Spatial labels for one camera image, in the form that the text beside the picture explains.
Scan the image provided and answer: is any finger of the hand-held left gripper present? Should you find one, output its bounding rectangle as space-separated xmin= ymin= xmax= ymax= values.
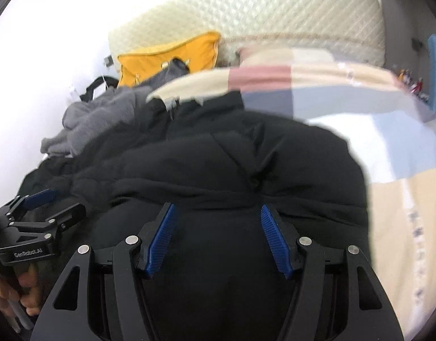
xmin=0 ymin=188 xmax=64 ymax=219
xmin=1 ymin=202 xmax=87 ymax=246

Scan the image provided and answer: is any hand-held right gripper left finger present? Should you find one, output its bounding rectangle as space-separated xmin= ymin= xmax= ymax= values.
xmin=30 ymin=202 xmax=178 ymax=341

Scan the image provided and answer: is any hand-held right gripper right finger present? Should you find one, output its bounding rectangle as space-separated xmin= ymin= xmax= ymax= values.
xmin=260 ymin=204 xmax=405 ymax=341

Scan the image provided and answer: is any black padded jacket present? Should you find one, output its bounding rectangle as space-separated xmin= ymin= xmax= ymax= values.
xmin=21 ymin=90 xmax=373 ymax=341

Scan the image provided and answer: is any person's left hand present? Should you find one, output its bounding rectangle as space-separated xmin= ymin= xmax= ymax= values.
xmin=0 ymin=266 xmax=41 ymax=329

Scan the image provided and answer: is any grey fleece garment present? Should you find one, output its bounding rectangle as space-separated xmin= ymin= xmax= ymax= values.
xmin=40 ymin=85 xmax=158 ymax=157

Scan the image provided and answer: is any black bag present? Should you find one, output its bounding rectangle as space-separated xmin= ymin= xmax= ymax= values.
xmin=79 ymin=76 xmax=120 ymax=102

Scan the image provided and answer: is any pastel checked blanket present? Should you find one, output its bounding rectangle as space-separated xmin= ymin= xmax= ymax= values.
xmin=147 ymin=44 xmax=436 ymax=341

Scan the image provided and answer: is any dark grey cloth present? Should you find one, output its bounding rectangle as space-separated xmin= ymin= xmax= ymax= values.
xmin=136 ymin=57 xmax=191 ymax=88

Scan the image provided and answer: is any yellow pillow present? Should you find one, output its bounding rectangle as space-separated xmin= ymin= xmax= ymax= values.
xmin=117 ymin=31 xmax=222 ymax=88

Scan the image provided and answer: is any row of small bottles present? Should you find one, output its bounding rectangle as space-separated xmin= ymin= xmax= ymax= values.
xmin=396 ymin=66 xmax=430 ymax=103

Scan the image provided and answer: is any cream quilted headboard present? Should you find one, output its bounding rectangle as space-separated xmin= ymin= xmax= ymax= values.
xmin=108 ymin=0 xmax=386 ymax=68

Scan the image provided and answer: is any grey wardrobe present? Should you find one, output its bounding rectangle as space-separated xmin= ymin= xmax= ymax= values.
xmin=376 ymin=0 xmax=436 ymax=79

